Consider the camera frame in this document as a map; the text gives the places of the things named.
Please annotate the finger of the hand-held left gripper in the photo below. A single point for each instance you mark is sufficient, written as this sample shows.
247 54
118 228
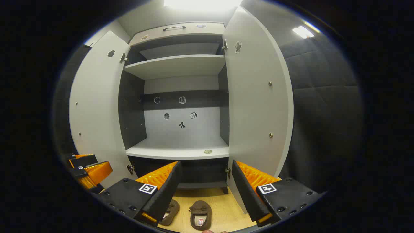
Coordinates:
100 171
84 160

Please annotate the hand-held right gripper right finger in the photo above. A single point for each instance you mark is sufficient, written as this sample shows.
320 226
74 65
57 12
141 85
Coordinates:
245 191

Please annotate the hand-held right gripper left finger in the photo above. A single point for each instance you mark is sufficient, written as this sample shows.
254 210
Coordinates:
168 187

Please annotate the brown fuzzy shoe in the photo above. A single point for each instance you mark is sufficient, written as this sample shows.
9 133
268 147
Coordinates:
172 211
200 212

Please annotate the white shoe cabinet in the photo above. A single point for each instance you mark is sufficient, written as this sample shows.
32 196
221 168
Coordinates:
178 66

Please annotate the metal door hinge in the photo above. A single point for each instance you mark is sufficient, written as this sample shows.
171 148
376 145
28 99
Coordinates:
130 169
228 172
224 44
123 58

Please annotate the white cabinet drawer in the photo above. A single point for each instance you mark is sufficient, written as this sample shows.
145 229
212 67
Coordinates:
194 29

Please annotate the small ceiling light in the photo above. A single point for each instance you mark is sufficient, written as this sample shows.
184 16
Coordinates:
303 31

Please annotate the large ceiling light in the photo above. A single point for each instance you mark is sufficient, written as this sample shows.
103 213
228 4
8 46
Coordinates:
202 3

